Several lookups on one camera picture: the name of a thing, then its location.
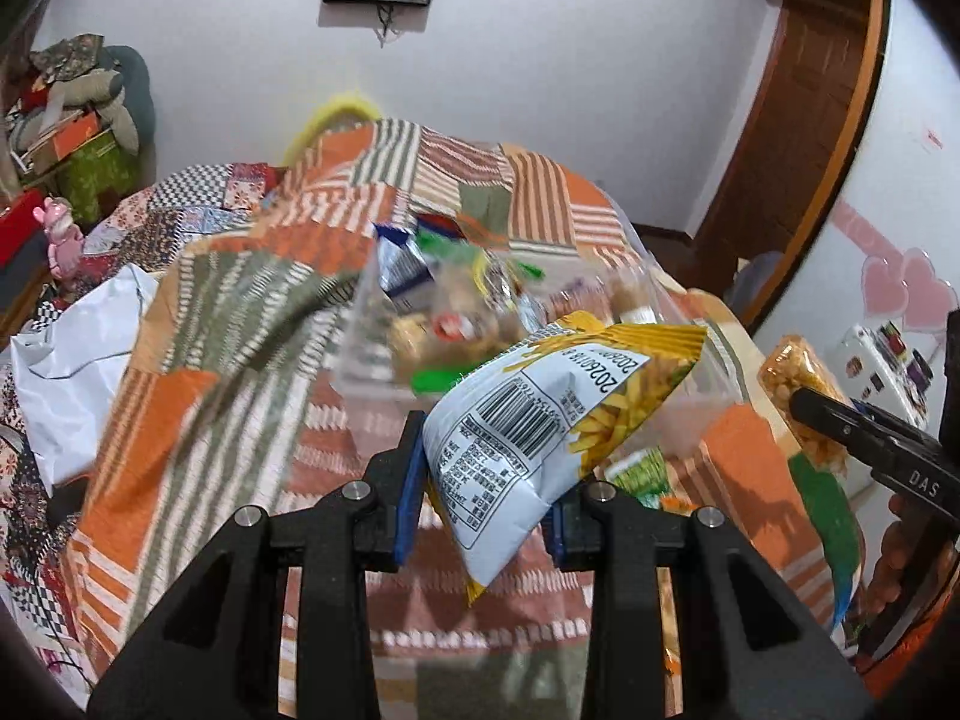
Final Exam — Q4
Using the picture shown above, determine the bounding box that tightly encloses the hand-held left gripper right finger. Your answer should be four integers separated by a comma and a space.
544, 481, 875, 720

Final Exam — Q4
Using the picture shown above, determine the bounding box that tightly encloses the white box with stickers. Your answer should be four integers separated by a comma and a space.
838, 322, 938, 425

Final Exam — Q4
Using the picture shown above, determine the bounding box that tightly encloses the green box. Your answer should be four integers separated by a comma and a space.
56, 131, 140, 222

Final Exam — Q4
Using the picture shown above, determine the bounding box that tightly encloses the orange snack packet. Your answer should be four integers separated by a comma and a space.
757, 336, 856, 475

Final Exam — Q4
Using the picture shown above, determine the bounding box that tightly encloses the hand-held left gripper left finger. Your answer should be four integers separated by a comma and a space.
88, 411, 428, 720

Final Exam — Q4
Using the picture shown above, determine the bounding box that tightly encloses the white heart-print wardrobe door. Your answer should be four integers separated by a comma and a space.
750, 0, 960, 428

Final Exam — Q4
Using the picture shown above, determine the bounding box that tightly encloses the clear bag of round cookies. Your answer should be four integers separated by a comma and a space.
388, 313, 440, 365

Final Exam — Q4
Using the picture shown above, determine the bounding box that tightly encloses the brown wooden door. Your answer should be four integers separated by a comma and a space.
694, 0, 893, 271

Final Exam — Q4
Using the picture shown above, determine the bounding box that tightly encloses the yellow foam tube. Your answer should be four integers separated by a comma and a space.
285, 94, 383, 162

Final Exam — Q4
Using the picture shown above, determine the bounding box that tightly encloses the white cloth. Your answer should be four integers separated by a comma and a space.
11, 264, 162, 496

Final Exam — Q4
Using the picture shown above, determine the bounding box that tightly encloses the red box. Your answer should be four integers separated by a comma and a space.
0, 191, 46, 267

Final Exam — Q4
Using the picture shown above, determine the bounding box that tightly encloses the green white snack packet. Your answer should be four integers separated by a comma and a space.
604, 446, 672, 511

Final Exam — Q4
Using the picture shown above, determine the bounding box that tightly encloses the patterned dark cloth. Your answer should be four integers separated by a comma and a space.
30, 34, 106, 83

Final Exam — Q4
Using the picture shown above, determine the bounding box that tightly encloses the clear plastic container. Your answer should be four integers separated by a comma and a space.
330, 221, 740, 460

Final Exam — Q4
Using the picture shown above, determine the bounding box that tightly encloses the yellow fries snack bag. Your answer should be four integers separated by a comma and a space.
421, 311, 710, 608

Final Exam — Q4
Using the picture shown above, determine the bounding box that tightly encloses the orange patchwork quilt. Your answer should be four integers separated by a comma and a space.
60, 116, 863, 720

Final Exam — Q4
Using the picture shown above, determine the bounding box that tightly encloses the person's right hand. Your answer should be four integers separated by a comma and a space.
859, 491, 927, 665

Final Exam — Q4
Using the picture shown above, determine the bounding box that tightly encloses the orange box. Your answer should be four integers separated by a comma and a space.
30, 112, 102, 170

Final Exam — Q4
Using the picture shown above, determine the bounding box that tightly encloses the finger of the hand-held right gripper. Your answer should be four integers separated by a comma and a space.
791, 388, 886, 470

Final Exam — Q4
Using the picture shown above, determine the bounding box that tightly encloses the pink rabbit figure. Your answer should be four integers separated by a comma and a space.
34, 196, 87, 278

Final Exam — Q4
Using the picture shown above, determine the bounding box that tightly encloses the wooden nightstand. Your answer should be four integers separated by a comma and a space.
0, 262, 55, 350

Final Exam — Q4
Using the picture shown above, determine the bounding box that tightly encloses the checkered patchwork blanket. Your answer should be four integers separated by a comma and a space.
0, 161, 287, 661

